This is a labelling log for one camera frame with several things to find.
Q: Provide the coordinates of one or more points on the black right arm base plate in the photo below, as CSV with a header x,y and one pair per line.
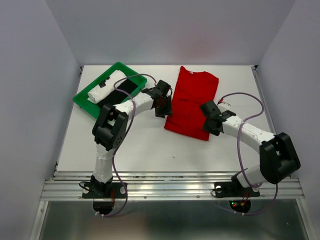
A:
x,y
229,189

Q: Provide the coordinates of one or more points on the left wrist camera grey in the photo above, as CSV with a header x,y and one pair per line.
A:
x,y
163,88

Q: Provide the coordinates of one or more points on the red t shirt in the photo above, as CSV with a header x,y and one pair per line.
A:
x,y
192,90

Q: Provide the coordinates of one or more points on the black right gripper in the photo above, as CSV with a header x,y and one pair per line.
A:
x,y
206,127

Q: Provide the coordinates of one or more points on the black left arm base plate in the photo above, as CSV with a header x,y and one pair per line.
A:
x,y
114,190

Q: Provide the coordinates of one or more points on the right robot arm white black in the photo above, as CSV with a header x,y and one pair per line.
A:
x,y
278,158

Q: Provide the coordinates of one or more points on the aluminium frame rails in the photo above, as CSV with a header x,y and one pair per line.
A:
x,y
170,178

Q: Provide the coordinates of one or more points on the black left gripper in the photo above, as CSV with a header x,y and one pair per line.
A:
x,y
167,110

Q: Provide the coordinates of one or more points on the green plastic tray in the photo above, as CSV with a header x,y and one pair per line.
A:
x,y
93,109

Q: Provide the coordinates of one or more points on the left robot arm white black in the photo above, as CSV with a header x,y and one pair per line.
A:
x,y
110,130

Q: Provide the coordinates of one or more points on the black rolled t shirt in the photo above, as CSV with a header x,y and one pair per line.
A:
x,y
117,97

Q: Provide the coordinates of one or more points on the white rolled t shirt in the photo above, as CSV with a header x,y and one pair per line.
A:
x,y
96,94

